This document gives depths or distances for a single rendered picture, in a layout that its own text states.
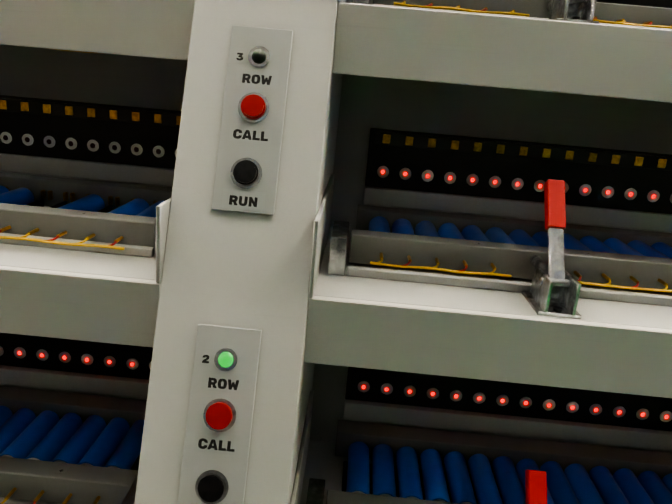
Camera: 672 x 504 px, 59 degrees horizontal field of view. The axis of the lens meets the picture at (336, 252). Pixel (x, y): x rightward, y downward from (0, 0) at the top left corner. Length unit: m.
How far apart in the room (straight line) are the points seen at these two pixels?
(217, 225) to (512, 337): 0.20
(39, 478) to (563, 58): 0.47
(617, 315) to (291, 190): 0.23
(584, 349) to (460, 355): 0.08
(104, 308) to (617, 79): 0.37
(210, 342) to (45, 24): 0.24
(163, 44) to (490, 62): 0.22
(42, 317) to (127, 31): 0.20
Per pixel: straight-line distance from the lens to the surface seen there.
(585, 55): 0.45
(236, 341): 0.38
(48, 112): 0.62
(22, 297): 0.43
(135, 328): 0.41
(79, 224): 0.47
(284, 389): 0.38
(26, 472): 0.51
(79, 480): 0.49
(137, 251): 0.45
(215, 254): 0.39
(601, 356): 0.42
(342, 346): 0.39
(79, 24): 0.47
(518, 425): 0.57
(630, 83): 0.46
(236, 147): 0.39
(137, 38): 0.45
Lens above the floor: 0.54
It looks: 5 degrees up
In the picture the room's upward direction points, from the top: 5 degrees clockwise
